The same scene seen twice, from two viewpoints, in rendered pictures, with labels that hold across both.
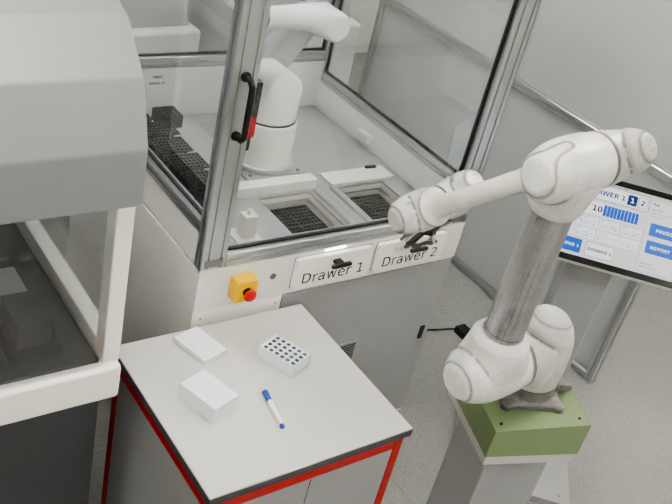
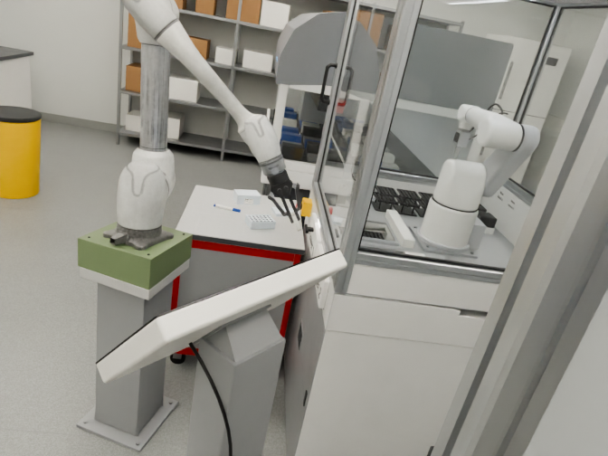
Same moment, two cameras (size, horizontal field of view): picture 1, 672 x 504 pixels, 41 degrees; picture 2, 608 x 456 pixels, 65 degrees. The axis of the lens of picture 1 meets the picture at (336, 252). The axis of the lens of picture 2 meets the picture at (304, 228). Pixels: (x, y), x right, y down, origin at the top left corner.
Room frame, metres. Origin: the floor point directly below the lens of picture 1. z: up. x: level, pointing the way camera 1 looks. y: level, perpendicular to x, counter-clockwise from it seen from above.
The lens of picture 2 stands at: (3.36, -1.55, 1.69)
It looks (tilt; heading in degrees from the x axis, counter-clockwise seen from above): 23 degrees down; 124
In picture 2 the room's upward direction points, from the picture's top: 11 degrees clockwise
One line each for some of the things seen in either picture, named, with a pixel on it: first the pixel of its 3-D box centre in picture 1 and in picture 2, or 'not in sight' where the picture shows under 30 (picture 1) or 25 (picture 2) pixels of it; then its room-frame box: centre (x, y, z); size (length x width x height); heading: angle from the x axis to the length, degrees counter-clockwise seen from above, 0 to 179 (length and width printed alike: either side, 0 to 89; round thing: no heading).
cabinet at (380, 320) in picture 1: (246, 295); (396, 346); (2.76, 0.28, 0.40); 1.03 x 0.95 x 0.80; 132
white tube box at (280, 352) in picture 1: (284, 354); (260, 222); (2.01, 0.07, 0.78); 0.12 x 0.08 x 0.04; 64
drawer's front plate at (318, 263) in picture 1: (332, 266); (314, 236); (2.37, 0.00, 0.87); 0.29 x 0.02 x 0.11; 132
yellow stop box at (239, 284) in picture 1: (243, 288); (305, 206); (2.14, 0.23, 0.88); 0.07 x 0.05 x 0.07; 132
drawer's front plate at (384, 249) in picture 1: (409, 251); (320, 273); (2.58, -0.24, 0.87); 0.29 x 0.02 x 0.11; 132
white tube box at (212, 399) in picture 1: (208, 396); (246, 196); (1.76, 0.23, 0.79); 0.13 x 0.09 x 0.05; 60
